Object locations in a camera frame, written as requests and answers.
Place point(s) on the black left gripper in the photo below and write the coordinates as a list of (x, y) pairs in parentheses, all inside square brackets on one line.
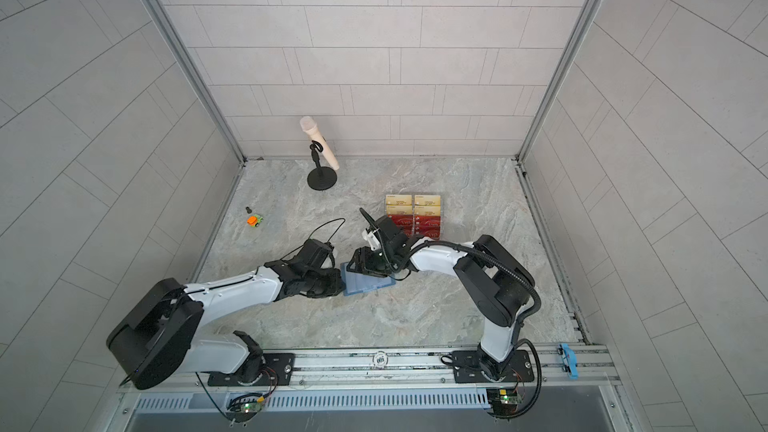
[(335, 288)]

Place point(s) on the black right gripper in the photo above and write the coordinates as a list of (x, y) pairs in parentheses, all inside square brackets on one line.
[(364, 262)]

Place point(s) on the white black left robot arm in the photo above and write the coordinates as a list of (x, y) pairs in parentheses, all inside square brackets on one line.
[(159, 336)]

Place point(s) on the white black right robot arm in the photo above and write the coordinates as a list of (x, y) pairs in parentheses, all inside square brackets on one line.
[(500, 287)]

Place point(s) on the red vip card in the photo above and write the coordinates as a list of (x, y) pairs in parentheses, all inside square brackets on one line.
[(427, 226)]

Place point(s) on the clear acrylic card tray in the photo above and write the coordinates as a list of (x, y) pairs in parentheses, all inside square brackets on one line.
[(416, 214)]

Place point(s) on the green orange toy truck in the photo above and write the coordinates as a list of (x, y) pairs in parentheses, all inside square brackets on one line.
[(254, 220)]

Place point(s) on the black microphone stand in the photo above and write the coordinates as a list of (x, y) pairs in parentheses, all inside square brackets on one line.
[(320, 178)]

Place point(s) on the cream microphone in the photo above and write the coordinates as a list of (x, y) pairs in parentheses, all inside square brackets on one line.
[(311, 129)]

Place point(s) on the left green circuit board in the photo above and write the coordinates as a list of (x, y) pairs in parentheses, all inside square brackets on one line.
[(243, 408)]

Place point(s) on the green circuit board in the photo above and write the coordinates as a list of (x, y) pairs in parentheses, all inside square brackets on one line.
[(243, 408), (504, 403)]

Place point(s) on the right green circuit board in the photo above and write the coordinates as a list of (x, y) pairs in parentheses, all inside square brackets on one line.
[(504, 403)]

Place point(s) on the aluminium mounting rail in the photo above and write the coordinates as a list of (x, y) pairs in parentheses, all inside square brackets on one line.
[(407, 368)]

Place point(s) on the blue clip on rail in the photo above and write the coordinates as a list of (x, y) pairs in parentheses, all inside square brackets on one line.
[(569, 361)]

